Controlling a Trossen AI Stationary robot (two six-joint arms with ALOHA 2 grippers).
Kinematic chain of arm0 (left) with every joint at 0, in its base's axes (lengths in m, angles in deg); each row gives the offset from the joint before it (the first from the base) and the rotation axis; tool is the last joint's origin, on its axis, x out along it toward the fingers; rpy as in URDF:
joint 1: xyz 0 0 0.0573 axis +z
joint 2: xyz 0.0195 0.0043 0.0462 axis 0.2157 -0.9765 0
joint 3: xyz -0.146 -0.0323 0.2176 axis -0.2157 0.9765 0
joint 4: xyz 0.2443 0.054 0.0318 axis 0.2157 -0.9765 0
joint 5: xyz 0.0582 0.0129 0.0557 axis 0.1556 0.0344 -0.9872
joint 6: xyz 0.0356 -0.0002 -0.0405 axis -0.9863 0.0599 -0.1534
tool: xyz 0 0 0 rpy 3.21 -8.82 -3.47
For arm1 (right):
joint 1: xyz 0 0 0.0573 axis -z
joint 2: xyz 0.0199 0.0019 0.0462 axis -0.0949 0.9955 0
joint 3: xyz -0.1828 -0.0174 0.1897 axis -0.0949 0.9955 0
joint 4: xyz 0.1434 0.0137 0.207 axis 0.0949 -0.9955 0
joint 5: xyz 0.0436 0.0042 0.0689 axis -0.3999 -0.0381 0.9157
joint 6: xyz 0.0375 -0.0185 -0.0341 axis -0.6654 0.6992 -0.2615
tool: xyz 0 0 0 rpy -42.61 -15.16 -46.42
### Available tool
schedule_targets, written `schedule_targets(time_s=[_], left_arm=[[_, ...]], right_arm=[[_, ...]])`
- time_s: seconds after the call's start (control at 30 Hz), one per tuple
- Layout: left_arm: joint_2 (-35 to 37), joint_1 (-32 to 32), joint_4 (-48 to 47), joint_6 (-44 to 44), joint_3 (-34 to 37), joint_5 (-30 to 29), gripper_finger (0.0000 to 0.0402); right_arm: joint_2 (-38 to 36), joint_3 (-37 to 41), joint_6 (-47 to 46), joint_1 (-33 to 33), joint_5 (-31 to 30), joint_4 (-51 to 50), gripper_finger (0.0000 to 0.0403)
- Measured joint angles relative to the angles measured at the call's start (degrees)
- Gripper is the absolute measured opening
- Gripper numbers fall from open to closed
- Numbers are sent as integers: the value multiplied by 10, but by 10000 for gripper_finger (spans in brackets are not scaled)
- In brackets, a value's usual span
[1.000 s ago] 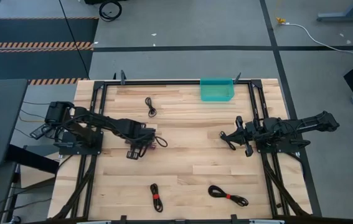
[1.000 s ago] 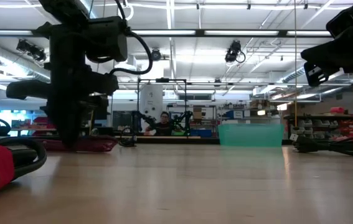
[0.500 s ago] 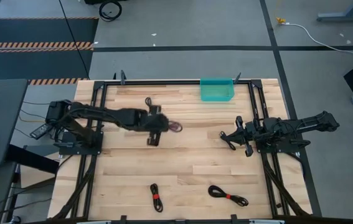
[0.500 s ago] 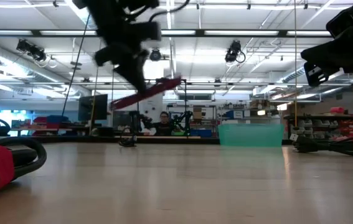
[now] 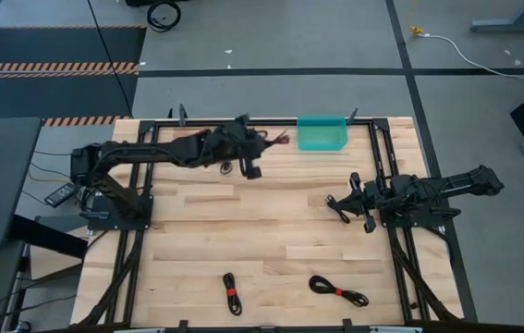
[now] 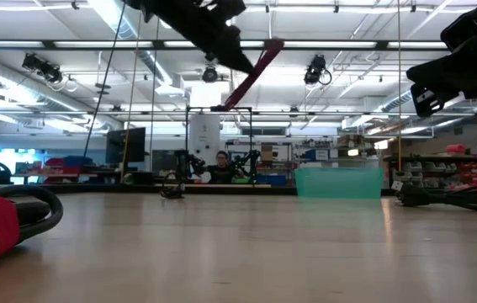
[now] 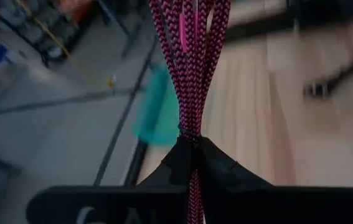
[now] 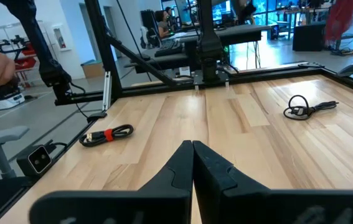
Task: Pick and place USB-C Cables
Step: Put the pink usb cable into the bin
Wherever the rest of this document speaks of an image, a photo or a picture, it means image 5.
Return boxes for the black hazard-striped floor mat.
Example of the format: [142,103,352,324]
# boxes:
[0,24,148,128]

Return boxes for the thin black floor cable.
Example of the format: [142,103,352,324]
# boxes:
[86,0,134,117]

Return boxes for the white floor cable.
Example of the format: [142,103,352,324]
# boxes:
[420,32,524,95]

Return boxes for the black aluminium table frame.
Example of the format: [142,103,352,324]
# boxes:
[69,115,466,333]

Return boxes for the black handheld remote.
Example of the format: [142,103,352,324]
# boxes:
[43,182,79,208]

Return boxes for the black USB-C cable red strap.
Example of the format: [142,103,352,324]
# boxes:
[308,275,371,309]
[268,129,291,147]
[222,272,243,317]

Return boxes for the grey table leg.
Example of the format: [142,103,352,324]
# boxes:
[469,0,524,33]

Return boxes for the coiled black floor cable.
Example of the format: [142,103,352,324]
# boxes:
[146,0,183,33]

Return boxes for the dark grey desk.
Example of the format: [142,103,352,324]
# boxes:
[0,117,43,249]

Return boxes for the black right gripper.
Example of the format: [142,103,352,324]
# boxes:
[325,172,385,234]

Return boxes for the teal translucent plastic bin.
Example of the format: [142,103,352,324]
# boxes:
[296,115,349,153]

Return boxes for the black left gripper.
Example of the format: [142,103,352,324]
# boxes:
[224,114,282,180]

